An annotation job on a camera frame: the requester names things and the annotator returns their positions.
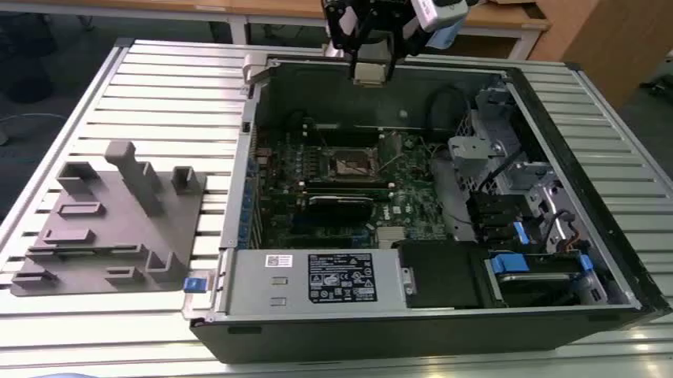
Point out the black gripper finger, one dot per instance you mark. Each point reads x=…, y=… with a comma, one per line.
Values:
x=392, y=47
x=354, y=67

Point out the silver square CPU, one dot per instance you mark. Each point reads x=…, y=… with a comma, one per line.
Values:
x=369, y=73

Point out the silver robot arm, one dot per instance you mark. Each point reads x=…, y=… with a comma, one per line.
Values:
x=380, y=44

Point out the CPU socket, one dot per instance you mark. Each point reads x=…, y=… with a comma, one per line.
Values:
x=350, y=167

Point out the grey case latch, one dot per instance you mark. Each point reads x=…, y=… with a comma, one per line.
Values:
x=255, y=63

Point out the wooden desk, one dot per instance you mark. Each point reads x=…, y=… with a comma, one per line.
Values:
x=104, y=4
x=505, y=19

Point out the perforated metal drive cage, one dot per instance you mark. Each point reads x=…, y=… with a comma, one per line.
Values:
x=500, y=126

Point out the green motherboard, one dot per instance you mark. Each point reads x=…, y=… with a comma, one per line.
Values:
x=416, y=204

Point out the black graphics card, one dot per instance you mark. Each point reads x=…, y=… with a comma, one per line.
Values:
x=342, y=212

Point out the wooden cabinet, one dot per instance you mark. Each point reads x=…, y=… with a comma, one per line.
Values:
x=620, y=39

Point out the silver chipset heatsink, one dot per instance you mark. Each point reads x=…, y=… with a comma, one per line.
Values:
x=393, y=236

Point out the black drive bay block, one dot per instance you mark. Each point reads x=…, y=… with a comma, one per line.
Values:
x=492, y=214

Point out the blue plastic drive tab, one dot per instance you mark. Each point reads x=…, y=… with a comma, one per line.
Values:
x=521, y=232

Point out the office chair base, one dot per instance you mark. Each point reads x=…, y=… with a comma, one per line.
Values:
x=665, y=84

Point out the hard disk in blue carrier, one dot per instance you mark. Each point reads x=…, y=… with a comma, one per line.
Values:
x=504, y=263

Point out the silver power supply unit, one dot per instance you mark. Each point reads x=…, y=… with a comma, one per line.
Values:
x=247, y=283

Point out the grey parts rack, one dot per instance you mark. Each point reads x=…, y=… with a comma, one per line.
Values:
x=131, y=236

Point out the black office chair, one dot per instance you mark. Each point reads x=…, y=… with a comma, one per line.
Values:
x=26, y=78

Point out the blue case latch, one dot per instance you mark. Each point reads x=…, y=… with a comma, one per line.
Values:
x=195, y=285

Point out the black open PC case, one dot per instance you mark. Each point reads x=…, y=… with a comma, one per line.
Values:
x=367, y=338

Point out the silver metal drive bracket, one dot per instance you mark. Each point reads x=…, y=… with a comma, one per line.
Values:
x=473, y=151

